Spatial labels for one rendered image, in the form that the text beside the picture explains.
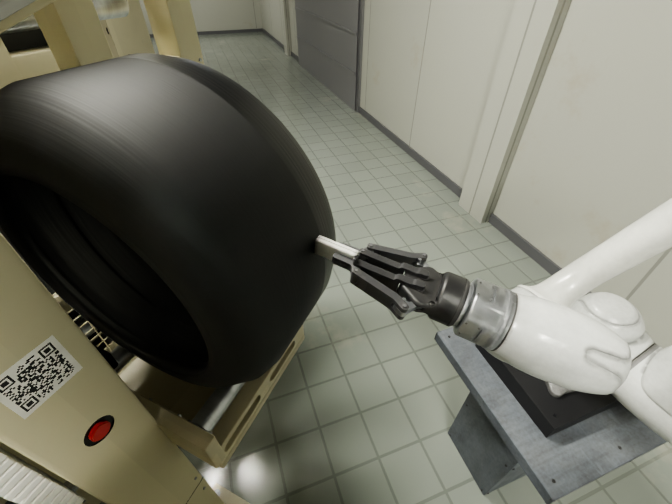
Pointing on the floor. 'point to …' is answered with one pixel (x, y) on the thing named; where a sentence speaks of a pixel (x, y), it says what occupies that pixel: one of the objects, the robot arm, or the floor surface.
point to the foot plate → (228, 495)
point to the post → (86, 408)
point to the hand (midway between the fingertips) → (335, 251)
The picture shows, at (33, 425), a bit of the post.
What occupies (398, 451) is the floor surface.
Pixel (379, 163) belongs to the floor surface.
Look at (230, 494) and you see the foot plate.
